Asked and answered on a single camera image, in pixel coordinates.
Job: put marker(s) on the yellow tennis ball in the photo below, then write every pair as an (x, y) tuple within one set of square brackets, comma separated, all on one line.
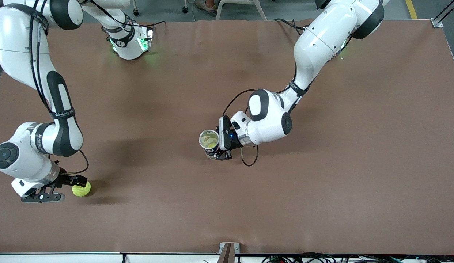
[(82, 192), (211, 145)]

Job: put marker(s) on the metal table edge bracket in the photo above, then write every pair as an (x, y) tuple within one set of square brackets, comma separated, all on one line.
[(222, 248)]

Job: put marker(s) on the person's foot in sandal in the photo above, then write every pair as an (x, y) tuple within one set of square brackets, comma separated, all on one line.
[(207, 9)]

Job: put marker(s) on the brown table cover sheet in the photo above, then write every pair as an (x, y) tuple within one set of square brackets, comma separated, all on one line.
[(227, 204)]

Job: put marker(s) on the white stool legs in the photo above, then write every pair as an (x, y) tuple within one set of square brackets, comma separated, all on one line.
[(260, 11)]

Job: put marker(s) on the clear tennis ball can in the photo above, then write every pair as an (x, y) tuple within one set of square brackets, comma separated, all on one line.
[(208, 135)]

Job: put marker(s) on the aluminium frame profile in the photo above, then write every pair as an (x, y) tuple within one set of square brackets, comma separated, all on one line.
[(437, 23)]

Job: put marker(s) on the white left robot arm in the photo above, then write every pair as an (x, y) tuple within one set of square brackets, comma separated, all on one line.
[(322, 40)]

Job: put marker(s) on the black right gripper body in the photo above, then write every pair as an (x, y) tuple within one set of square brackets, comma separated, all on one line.
[(64, 179)]

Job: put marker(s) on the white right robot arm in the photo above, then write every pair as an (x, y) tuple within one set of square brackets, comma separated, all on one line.
[(18, 47)]

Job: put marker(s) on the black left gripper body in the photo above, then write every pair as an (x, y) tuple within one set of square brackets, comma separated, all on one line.
[(234, 144)]

